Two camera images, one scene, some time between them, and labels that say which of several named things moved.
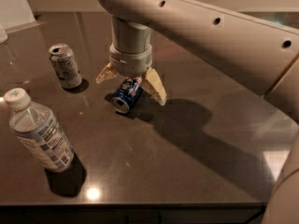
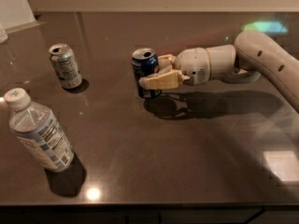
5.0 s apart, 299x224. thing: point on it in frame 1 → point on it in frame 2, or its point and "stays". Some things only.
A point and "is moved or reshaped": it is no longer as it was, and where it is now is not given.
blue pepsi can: [128, 91] is moved or reshaped
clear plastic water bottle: [39, 130] stays
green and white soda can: [65, 65] stays
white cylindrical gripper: [131, 61] → [192, 64]
